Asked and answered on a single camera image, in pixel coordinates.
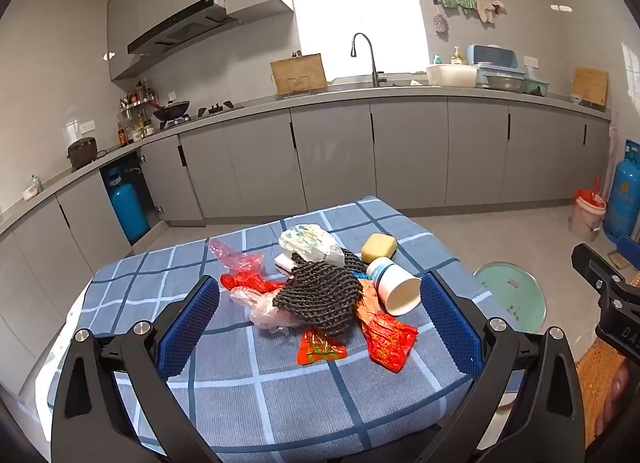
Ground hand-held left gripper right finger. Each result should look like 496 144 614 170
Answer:
421 270 587 463

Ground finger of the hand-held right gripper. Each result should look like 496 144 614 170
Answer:
616 234 640 289
571 242 628 304

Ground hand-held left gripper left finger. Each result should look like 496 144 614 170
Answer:
51 274 221 463

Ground white paper cup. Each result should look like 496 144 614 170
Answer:
366 258 422 316

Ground large red foil wrapper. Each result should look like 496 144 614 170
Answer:
360 310 420 374

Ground red plastic wrapper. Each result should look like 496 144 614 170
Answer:
220 270 286 294

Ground clear white plastic bag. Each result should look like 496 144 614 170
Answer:
230 287 306 335

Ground pink plastic bag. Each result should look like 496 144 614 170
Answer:
205 238 266 276

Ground orange paper wrapper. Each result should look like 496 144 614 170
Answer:
354 278 386 324

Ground yellow sponge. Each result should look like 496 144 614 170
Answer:
361 233 398 264

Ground black foam mesh net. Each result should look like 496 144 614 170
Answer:
272 248 368 338

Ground small red foil wrapper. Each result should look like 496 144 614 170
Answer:
296 328 348 365

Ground white printed plastic bag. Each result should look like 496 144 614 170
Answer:
278 224 346 266

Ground person's right hand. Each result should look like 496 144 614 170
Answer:
602 358 640 444

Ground white bucket with red bag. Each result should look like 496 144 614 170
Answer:
569 189 607 243

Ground blue gas cylinder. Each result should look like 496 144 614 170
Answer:
107 168 150 243
602 140 640 244

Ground blue checked tablecloth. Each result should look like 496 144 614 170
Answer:
17 195 501 463

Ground small wooden cutting board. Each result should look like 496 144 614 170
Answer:
571 67 610 108

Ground grey kitchen base cabinets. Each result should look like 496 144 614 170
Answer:
0 93 613 359

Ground metal bowl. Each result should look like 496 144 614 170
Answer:
485 74 526 92

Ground dark rice cooker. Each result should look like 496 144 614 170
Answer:
67 138 97 170

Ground black gas stove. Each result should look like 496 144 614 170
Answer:
160 102 246 131

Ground black wok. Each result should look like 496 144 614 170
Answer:
152 100 192 122

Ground metal spice rack with bottles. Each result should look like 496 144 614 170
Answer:
117 78 160 146

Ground blue dish rack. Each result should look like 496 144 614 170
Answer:
466 44 551 96

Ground white plastic basin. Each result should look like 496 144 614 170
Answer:
426 64 478 88

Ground black gooseneck faucet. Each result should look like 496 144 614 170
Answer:
351 33 388 88

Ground large wooden cutting board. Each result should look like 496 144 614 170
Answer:
270 53 328 94

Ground beige rubber gloves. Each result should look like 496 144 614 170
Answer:
475 0 507 24

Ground black range hood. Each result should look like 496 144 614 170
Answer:
126 0 238 56

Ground bright kitchen window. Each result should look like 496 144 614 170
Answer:
286 0 430 78

